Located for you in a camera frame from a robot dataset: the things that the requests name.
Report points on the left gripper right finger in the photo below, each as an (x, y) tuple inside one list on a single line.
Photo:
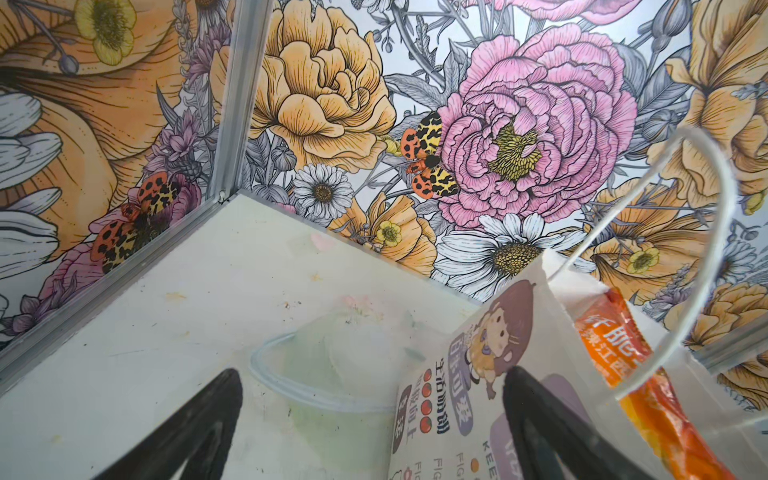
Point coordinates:
[(544, 437)]

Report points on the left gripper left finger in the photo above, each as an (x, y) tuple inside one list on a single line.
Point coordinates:
[(194, 442)]

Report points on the white patterned paper bag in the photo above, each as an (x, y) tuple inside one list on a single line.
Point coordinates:
[(559, 377)]

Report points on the orange snack packet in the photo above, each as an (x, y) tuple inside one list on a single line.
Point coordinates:
[(617, 348)]

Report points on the left aluminium corner post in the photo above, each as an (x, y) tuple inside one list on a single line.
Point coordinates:
[(735, 348)]

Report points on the aluminium corner post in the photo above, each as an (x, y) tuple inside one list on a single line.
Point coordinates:
[(735, 348), (251, 23)]

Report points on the right aluminium corner post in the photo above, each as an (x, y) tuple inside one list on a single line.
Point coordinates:
[(251, 23)]

